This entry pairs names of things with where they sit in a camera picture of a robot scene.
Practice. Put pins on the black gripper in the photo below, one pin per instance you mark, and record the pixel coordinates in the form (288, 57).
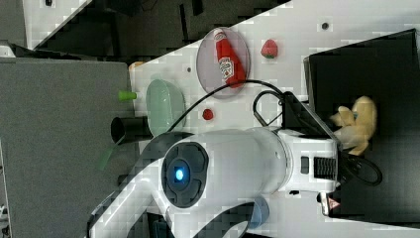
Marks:
(299, 117)

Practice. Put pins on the peeled plush banana toy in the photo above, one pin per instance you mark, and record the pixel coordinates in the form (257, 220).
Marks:
(356, 125)

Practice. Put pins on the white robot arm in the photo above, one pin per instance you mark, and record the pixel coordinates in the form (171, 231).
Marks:
(212, 184)

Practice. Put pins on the silver black toaster oven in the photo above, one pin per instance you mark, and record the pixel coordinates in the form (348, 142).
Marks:
(386, 69)

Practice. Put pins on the pale strawberry toy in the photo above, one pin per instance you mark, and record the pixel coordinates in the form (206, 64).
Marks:
(269, 49)

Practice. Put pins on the red ketchup bottle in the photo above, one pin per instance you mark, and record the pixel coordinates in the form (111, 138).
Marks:
(230, 65)

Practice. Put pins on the dark red strawberry toy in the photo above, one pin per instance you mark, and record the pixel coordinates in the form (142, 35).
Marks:
(207, 114)

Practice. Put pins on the lilac round plate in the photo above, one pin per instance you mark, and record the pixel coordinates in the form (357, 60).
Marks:
(207, 67)

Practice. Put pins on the green plastic colander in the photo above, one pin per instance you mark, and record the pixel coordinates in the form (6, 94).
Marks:
(165, 104)

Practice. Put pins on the black cup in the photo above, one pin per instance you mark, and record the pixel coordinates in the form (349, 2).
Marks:
(130, 130)

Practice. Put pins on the lime green object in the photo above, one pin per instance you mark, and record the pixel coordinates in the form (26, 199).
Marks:
(127, 95)

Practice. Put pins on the green slotted spatula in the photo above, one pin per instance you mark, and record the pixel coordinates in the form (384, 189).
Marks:
(105, 157)

